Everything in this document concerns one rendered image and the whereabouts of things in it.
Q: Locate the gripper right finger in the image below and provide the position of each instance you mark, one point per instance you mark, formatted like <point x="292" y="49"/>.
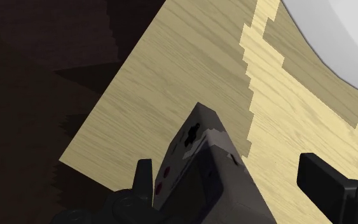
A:
<point x="330" y="183"/>

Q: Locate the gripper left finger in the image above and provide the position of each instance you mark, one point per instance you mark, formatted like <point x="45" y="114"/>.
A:
<point x="141" y="186"/>

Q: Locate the grey handheld game console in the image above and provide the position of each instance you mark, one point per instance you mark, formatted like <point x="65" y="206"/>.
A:
<point x="203" y="173"/>

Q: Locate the white round plate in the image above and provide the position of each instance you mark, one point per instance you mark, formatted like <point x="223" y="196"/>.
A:
<point x="340" y="37"/>

